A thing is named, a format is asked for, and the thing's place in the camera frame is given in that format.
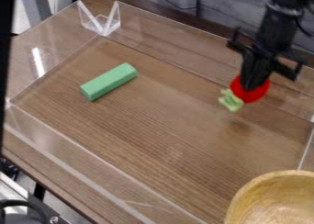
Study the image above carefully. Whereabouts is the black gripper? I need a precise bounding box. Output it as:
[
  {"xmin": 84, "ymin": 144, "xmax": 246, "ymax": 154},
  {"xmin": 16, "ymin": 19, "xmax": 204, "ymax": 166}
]
[{"xmin": 227, "ymin": 27, "xmax": 306, "ymax": 89}]

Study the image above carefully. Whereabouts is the red toy fruit green stem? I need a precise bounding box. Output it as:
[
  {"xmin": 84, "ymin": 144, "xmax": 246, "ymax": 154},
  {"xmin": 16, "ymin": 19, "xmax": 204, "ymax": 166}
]
[{"xmin": 218, "ymin": 76, "xmax": 271, "ymax": 112}]

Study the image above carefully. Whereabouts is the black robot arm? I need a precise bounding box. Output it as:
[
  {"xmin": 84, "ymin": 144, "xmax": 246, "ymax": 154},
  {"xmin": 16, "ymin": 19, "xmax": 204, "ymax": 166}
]
[{"xmin": 227, "ymin": 0, "xmax": 314, "ymax": 91}]

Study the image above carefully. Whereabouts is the green rectangular block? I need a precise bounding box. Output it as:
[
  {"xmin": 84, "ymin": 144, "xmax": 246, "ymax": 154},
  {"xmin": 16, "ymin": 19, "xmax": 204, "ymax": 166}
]
[{"xmin": 80, "ymin": 62, "xmax": 139, "ymax": 101}]

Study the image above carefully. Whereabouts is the wooden bowl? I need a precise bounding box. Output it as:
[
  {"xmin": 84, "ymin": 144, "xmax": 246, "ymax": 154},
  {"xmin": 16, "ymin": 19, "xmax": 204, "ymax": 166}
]
[{"xmin": 223, "ymin": 170, "xmax": 314, "ymax": 224}]

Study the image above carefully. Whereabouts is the black equipment bottom left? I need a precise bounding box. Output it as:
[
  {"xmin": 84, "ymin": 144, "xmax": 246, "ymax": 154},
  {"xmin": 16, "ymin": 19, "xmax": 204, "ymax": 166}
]
[{"xmin": 0, "ymin": 199, "xmax": 60, "ymax": 224}]

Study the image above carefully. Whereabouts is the clear acrylic tray enclosure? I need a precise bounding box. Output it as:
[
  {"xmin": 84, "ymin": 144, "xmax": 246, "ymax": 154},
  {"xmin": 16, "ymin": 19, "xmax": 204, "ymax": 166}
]
[{"xmin": 4, "ymin": 0, "xmax": 314, "ymax": 224}]

